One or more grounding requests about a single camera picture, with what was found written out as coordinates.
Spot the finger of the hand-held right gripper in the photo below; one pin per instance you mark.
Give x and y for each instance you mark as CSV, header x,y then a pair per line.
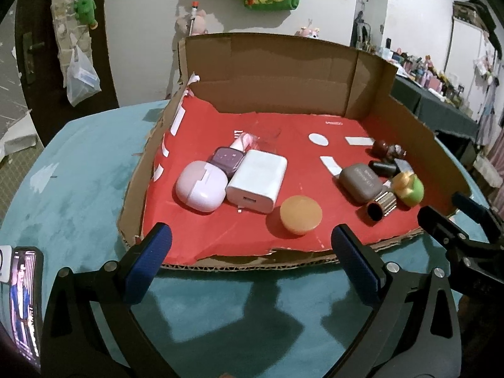
x,y
433,220
462,201

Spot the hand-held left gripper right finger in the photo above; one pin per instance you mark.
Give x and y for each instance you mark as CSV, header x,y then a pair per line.
x,y
356,267

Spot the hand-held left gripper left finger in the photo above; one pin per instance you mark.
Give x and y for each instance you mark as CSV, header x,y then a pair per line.
x,y
151,264

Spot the green and yellow toy figure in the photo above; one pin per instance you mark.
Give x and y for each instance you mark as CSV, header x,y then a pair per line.
x,y
411,193

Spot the silver studded tube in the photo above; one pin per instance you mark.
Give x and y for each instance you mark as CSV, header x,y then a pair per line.
x,y
384,202

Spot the dark green nail polish bottle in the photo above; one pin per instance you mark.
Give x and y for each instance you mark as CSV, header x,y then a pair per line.
x,y
384,167

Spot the round tan wooden disc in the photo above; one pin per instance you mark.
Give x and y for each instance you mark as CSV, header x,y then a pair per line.
x,y
299,212

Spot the taupe earbuds case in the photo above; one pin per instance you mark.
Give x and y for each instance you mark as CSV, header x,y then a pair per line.
x,y
360,183

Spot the lilac earbuds case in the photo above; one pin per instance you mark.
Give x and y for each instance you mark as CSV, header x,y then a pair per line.
x,y
197,189

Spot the brown round-cap bottle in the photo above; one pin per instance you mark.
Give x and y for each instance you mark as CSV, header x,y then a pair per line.
x,y
382,147

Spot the purple nail polish bottle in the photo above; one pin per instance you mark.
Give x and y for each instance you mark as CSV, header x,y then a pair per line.
x,y
226,159

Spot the white charger block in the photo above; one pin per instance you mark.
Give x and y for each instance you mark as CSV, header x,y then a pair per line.
x,y
258,177

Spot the cardboard box with red lining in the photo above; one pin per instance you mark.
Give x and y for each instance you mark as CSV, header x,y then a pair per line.
x,y
299,141

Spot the clear glass cup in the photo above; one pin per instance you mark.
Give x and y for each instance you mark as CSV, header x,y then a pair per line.
x,y
267,141

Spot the table with dark cloth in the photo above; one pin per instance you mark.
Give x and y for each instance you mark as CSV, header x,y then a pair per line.
x,y
437,114

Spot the row of small desk items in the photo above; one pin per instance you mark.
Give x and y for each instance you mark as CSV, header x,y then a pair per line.
x,y
425,75

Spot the black smartphone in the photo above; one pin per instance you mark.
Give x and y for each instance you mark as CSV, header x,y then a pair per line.
x,y
23,307

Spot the dark brown door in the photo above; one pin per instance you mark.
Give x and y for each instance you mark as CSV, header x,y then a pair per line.
x,y
43,98

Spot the clear plastic bag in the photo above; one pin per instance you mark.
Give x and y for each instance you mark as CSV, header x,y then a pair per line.
x,y
82,78

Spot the hanging dark clothes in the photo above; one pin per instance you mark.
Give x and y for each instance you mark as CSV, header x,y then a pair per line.
x,y
361,29

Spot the small pink plush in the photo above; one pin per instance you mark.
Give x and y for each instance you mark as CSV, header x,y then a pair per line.
x,y
309,29

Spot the pink plush toy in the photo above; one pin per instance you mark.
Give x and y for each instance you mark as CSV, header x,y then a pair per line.
x,y
199,21

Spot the white tube with red tip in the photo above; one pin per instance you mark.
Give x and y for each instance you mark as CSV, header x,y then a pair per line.
x,y
193,17

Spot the hanging fabric organizer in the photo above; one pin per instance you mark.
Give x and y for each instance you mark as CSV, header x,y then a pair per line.
x,y
59,27

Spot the green plush toy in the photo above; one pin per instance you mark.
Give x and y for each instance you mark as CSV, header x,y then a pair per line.
x,y
86,8

